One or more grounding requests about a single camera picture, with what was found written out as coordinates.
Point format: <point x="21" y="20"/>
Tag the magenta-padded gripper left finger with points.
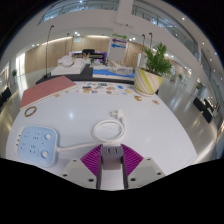
<point x="91" y="160"/>

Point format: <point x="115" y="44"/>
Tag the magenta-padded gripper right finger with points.
<point x="133" y="160"/>

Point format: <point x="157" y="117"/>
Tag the grey-purple charger block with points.
<point x="111" y="160"/>

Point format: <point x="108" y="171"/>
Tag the light blue power strip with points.
<point x="35" y="145"/>

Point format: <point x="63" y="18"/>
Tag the small brown wooden piece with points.
<point x="155" y="102"/>
<point x="137" y="97"/>

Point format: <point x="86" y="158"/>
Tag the colourful sticker sheet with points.
<point x="106" y="88"/>

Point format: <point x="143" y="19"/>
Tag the potted plant in striped pot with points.
<point x="146" y="83"/>

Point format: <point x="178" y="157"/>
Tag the pink flat board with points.
<point x="46" y="91"/>

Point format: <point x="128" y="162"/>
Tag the black low platform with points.
<point x="86" y="77"/>

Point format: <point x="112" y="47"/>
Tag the blue mat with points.
<point x="103" y="73"/>

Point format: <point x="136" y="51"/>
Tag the group of black chairs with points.
<point x="204" y="108"/>
<point x="6" y="95"/>

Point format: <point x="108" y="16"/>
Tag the white block display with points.
<point x="68" y="69"/>

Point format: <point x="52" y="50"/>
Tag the tall black lamp stand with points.
<point x="47" y="53"/>

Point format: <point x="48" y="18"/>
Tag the small green floor plant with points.
<point x="14" y="73"/>

